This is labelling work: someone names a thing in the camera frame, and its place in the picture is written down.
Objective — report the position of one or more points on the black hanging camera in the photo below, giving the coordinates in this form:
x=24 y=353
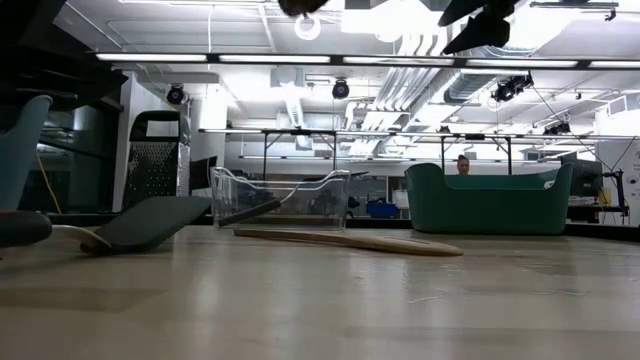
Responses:
x=340 y=89
x=510 y=89
x=175 y=95

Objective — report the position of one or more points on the blue storage bin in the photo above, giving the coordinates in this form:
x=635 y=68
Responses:
x=382 y=210

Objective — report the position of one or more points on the bamboo slotted spatula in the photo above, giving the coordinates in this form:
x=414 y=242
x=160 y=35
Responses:
x=375 y=243

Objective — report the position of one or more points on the overhead light bar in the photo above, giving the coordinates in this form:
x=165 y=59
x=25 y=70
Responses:
x=275 y=58

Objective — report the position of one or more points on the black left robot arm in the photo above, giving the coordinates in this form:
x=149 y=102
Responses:
x=60 y=80

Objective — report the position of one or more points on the person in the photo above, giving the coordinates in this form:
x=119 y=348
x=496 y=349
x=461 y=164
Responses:
x=463 y=165

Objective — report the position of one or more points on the black workstation frame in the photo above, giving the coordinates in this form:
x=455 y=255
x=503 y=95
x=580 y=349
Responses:
x=300 y=132

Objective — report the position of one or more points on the clear plastic bin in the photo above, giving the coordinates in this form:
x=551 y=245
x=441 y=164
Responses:
x=310 y=215

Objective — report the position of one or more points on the black aluminium frame rail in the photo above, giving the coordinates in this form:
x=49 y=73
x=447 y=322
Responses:
x=380 y=222

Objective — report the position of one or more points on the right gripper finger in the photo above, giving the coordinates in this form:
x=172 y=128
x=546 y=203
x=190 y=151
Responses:
x=485 y=32
x=467 y=10

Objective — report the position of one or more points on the silver ventilation duct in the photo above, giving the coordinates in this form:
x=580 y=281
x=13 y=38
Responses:
x=470 y=85

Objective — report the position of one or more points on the green plastic bin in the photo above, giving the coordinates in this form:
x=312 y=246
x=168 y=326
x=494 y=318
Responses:
x=485 y=210

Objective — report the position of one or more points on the teal plastic bin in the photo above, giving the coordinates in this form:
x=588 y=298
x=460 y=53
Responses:
x=20 y=150

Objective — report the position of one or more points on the black computer monitor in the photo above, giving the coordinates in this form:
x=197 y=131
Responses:
x=585 y=177
x=200 y=172

